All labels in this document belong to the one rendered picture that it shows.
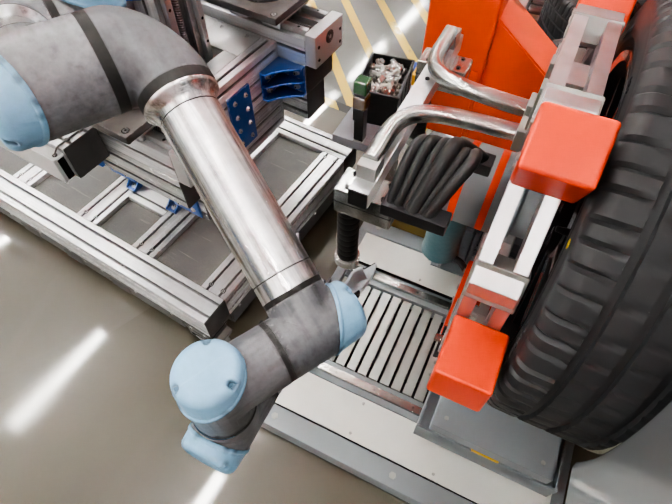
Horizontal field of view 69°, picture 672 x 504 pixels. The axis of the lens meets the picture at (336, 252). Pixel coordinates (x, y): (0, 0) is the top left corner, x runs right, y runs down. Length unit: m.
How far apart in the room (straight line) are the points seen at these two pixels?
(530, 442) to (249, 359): 0.95
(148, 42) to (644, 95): 0.52
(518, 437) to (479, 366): 0.72
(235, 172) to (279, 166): 1.23
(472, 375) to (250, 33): 1.10
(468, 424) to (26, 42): 1.16
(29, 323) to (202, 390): 1.46
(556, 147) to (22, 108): 0.54
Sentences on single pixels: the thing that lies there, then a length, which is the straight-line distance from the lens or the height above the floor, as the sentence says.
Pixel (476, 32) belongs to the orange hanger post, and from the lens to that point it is 1.28.
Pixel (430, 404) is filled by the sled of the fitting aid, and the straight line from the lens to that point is 1.41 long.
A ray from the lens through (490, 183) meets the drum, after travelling 0.81.
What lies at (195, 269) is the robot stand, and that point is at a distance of 1.56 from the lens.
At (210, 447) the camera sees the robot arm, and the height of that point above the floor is 0.89.
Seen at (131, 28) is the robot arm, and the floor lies 1.17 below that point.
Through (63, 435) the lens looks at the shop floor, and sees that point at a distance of 1.71.
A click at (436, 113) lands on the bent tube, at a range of 0.74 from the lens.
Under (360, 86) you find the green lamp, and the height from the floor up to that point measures 0.65.
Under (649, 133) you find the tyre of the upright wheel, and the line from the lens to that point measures 0.58.
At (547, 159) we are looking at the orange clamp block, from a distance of 0.52.
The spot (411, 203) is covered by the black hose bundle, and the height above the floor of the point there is 0.99.
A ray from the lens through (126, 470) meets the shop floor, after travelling 1.61.
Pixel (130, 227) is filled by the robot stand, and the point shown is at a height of 0.21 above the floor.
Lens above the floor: 1.47
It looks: 55 degrees down
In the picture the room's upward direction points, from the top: straight up
